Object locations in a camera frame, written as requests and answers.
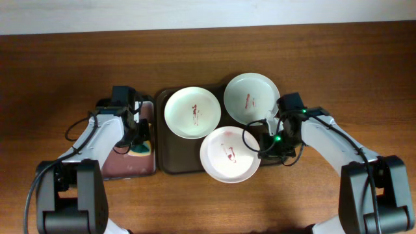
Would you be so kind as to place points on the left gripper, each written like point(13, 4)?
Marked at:
point(143, 124)

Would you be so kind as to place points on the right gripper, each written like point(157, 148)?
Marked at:
point(267, 152)

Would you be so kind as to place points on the green yellow sponge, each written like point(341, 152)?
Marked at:
point(140, 150)

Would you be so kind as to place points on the white plate bottom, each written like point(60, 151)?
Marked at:
point(228, 154)

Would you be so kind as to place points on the white plate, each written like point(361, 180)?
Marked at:
point(228, 154)
point(251, 96)
point(192, 112)

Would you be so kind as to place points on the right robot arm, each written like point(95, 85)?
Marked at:
point(374, 195)

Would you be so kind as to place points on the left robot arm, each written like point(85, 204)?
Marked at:
point(69, 191)

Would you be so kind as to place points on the large brown serving tray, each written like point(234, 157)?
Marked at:
point(176, 155)

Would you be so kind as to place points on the small black tray with water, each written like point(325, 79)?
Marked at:
point(120, 165)

